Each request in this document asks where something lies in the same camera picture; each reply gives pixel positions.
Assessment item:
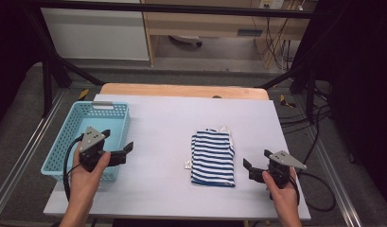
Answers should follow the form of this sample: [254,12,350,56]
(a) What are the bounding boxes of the black metal stand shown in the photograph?
[24,6,106,118]
[258,46,319,125]

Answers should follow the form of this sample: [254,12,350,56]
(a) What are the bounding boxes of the grey chair base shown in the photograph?
[167,34,204,48]

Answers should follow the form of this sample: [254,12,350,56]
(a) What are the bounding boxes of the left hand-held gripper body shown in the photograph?
[79,126,111,173]

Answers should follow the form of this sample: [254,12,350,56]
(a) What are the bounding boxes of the person's left hand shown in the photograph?
[69,145,112,206]

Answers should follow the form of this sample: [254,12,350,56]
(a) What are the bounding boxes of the white cabinet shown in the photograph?
[41,0,150,61]

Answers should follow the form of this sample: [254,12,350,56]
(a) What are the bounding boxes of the light wooden desk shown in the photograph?
[140,0,318,69]

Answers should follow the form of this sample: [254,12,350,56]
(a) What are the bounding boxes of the yellow black clamp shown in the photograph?
[77,88,90,102]
[279,94,297,109]

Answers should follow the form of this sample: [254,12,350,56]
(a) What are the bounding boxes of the black floor cables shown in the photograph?
[277,88,333,131]

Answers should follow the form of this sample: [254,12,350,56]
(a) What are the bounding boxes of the wooden table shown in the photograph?
[99,82,271,101]

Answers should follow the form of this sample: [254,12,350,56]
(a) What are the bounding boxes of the black curtain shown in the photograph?
[291,0,387,202]
[0,0,45,131]

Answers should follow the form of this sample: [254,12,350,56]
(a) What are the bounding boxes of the white table cover board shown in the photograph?
[43,94,312,221]

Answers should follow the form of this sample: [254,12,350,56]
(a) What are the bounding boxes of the hanging cable bundle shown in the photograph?
[249,0,305,72]

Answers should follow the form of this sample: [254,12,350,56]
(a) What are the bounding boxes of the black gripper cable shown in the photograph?
[62,133,85,202]
[289,171,337,213]

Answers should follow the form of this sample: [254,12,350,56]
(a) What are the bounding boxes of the aluminium rail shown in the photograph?
[293,94,363,227]
[0,89,68,216]

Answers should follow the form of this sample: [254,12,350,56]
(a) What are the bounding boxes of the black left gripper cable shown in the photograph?
[62,133,85,202]

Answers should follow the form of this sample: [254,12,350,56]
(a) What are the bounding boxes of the person's right hand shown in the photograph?
[262,168,301,212]

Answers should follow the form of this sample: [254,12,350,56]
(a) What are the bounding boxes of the light blue plastic basket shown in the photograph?
[40,100,132,183]

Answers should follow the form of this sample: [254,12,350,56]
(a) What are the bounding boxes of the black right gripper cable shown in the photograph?
[289,171,337,213]

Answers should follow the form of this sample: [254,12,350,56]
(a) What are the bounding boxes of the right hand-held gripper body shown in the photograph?
[266,150,308,189]

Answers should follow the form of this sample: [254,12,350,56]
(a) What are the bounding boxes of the blue white striped shirt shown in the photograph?
[184,126,237,188]

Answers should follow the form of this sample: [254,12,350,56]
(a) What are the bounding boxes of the black horizontal frame bar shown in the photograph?
[24,0,318,20]

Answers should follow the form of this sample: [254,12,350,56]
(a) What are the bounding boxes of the white power strip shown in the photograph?
[258,0,285,9]

